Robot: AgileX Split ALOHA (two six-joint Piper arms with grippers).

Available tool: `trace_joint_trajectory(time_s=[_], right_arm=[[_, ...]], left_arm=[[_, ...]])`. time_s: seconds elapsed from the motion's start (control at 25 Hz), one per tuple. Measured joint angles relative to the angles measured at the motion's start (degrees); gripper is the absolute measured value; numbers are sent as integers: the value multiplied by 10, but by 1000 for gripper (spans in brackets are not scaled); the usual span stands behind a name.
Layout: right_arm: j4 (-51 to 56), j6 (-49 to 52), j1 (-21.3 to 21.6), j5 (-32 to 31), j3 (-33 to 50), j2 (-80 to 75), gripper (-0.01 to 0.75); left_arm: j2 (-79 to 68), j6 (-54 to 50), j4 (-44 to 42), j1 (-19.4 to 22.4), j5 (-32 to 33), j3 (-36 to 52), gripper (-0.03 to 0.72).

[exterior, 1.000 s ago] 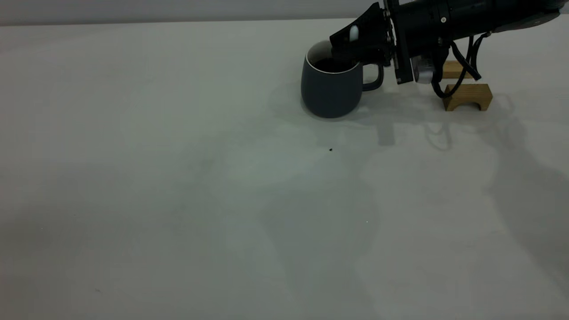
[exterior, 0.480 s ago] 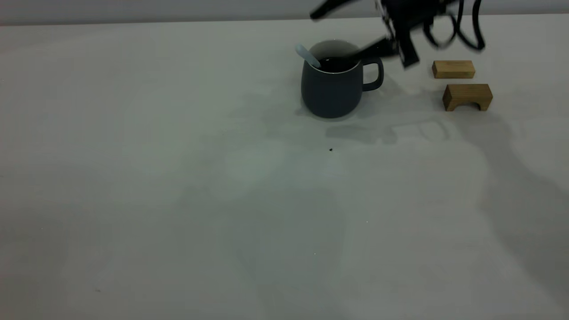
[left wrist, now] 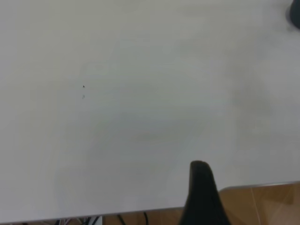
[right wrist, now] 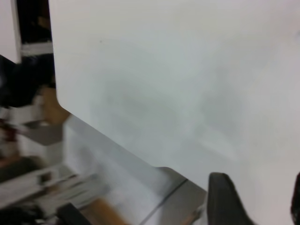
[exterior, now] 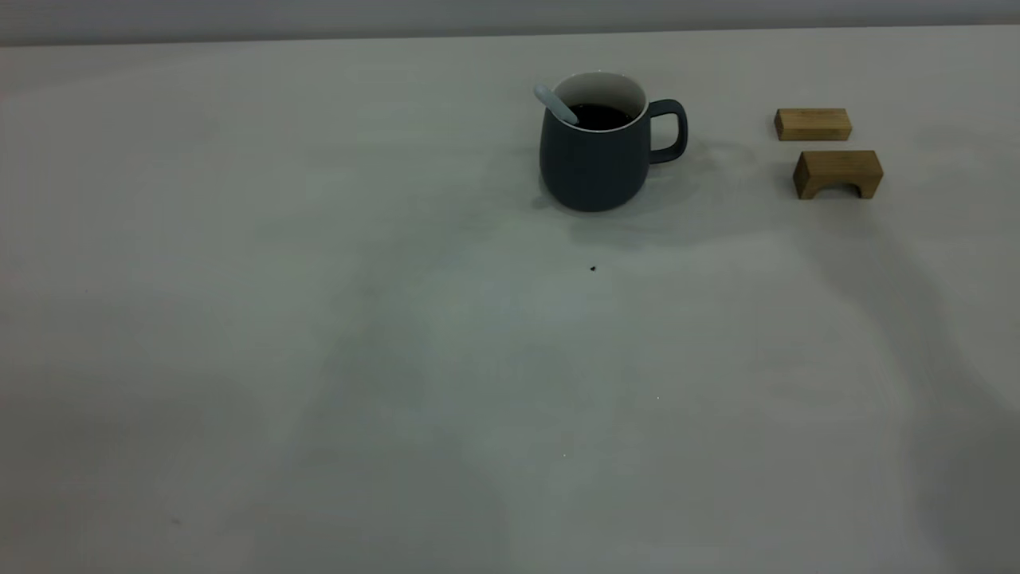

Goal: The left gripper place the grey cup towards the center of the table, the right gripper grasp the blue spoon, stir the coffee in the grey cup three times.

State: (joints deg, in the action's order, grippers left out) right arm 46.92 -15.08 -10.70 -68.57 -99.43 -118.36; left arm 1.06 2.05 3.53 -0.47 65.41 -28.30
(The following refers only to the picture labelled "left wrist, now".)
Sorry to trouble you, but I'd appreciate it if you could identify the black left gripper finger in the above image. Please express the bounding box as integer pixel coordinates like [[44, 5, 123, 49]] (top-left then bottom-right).
[[179, 160, 232, 225]]

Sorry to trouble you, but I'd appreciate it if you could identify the dark grey ceramic mug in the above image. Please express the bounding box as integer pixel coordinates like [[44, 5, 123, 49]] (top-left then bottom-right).
[[287, 0, 300, 30]]

